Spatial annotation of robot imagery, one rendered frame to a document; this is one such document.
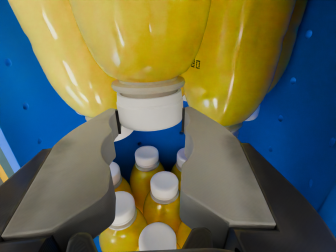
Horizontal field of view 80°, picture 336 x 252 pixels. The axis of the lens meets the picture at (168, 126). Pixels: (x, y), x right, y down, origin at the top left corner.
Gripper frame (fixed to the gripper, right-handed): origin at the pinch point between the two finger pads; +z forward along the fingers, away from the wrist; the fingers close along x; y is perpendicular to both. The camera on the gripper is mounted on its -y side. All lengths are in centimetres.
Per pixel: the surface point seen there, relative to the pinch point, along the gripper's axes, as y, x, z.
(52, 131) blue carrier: 7.2, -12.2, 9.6
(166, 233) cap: 14.9, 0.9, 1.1
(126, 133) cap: 4.2, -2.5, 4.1
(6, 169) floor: 108, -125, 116
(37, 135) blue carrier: 6.4, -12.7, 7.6
